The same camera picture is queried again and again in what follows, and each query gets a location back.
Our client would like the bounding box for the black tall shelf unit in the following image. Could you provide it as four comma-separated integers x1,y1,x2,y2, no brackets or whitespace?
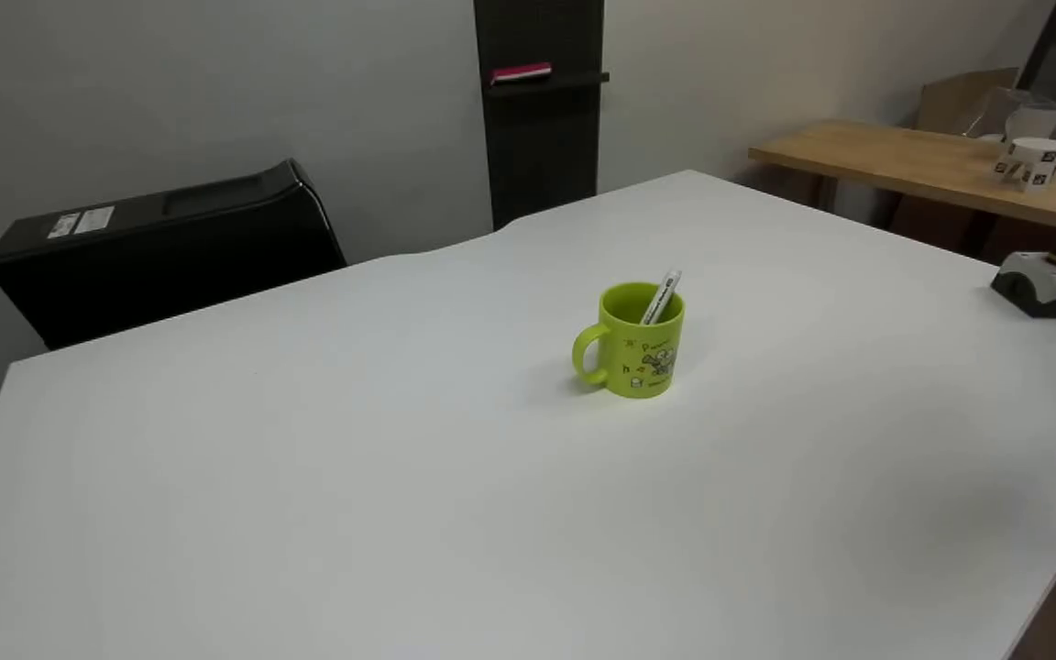
471,0,608,224

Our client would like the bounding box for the clear plastic cover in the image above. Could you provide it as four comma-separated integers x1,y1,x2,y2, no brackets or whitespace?
959,87,1056,139

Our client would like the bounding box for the pink book on shelf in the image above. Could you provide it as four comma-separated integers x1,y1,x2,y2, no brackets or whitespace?
487,64,553,84

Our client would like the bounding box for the black computer tower case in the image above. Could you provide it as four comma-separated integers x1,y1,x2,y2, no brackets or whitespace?
0,158,343,348

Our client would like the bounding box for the grey black desk device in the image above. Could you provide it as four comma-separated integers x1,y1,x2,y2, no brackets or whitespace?
989,251,1056,318

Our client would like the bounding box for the wooden side table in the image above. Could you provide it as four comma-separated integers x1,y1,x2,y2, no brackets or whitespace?
751,121,1056,227

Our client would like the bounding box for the white patterned cup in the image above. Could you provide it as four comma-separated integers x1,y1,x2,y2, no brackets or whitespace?
994,135,1056,192

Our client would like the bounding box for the green ceramic mug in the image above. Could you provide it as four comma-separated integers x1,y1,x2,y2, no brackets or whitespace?
573,284,685,400

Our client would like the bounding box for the cardboard box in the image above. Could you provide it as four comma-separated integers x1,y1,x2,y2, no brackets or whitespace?
916,71,1016,133

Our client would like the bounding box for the white marker pen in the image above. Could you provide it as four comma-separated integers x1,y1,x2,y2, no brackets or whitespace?
640,273,683,326

